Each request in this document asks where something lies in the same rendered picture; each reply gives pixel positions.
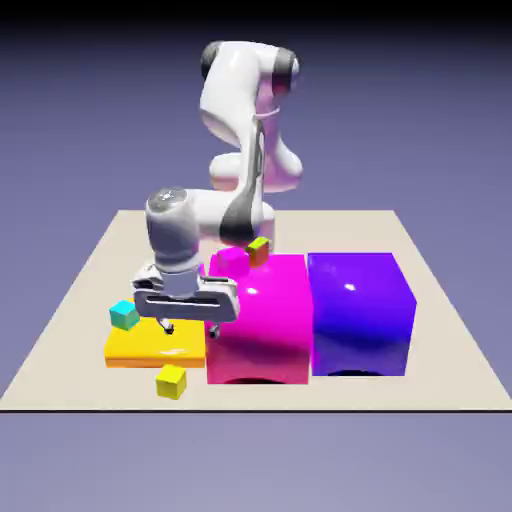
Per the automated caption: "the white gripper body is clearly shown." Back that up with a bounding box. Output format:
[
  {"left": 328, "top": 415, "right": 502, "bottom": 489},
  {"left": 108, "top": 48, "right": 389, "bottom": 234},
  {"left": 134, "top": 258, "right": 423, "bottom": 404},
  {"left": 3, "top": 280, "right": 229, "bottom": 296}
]
[{"left": 133, "top": 277, "right": 241, "bottom": 324}]

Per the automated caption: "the small yellow cube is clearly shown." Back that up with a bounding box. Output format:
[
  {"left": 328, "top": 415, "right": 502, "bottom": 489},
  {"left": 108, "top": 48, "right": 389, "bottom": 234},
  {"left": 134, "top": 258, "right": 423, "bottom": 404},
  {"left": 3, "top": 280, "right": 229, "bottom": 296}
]
[{"left": 155, "top": 363, "right": 188, "bottom": 401}]

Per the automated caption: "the small orange cube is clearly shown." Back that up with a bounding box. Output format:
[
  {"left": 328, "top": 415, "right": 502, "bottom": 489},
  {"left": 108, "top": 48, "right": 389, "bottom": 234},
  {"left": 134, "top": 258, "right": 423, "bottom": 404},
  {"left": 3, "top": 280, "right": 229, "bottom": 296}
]
[{"left": 244, "top": 236, "right": 271, "bottom": 268}]

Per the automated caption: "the large magenta box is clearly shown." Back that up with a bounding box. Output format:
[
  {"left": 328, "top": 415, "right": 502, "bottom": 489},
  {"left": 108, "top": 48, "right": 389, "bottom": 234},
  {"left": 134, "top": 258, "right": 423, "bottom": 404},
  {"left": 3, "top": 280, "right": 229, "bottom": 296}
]
[{"left": 198, "top": 253, "right": 314, "bottom": 386}]

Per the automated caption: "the small magenta cube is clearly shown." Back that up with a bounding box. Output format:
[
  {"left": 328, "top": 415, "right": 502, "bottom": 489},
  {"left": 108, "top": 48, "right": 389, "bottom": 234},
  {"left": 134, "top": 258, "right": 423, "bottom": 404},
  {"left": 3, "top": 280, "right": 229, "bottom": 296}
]
[{"left": 216, "top": 246, "right": 251, "bottom": 277}]

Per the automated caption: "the small cyan cube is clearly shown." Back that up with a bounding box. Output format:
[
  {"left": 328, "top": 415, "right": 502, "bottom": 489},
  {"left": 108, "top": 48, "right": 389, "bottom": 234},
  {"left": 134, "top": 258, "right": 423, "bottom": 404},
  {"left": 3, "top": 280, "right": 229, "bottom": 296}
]
[{"left": 108, "top": 300, "right": 141, "bottom": 332}]

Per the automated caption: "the large purple box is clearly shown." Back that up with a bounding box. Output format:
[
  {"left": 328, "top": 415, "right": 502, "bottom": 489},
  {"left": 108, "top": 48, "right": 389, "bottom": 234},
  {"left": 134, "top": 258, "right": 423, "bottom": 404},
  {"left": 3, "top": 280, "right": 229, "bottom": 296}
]
[{"left": 306, "top": 251, "right": 418, "bottom": 378}]

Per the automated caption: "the large yellow box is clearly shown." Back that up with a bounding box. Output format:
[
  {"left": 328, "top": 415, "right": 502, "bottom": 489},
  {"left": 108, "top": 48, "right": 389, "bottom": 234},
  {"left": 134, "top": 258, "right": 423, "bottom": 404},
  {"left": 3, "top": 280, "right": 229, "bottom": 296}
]
[{"left": 103, "top": 297, "right": 208, "bottom": 370}]

